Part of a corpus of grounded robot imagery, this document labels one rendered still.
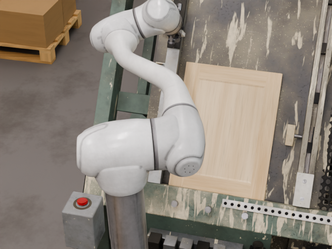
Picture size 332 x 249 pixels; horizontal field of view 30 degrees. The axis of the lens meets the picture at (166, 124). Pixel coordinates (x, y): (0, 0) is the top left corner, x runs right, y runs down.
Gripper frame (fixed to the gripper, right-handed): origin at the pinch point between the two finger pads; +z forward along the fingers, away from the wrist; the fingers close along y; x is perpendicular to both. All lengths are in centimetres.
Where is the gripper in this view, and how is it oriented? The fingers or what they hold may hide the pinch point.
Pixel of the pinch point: (179, 32)
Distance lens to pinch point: 230.2
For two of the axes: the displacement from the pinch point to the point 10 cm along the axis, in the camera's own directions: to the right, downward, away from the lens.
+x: -9.7, -1.4, 2.0
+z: 1.9, 0.3, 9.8
